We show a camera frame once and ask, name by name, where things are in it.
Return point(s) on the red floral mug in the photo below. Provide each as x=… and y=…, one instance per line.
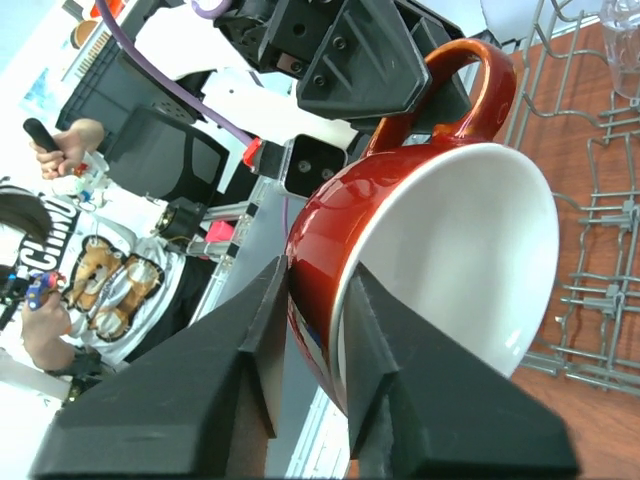
x=462, y=229

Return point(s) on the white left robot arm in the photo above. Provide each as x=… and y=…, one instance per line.
x=182, y=50

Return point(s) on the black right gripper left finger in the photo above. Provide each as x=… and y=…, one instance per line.
x=203, y=404

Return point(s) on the grey wire dish rack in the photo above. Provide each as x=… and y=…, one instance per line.
x=585, y=137

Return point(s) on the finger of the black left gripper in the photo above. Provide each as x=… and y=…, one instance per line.
x=450, y=101

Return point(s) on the person in white t-shirt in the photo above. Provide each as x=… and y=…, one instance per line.
x=124, y=295

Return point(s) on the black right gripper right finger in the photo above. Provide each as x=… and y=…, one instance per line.
x=419, y=405

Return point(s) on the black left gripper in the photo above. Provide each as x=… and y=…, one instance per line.
x=366, y=66

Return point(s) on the clear glass cup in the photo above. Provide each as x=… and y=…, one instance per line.
x=620, y=23

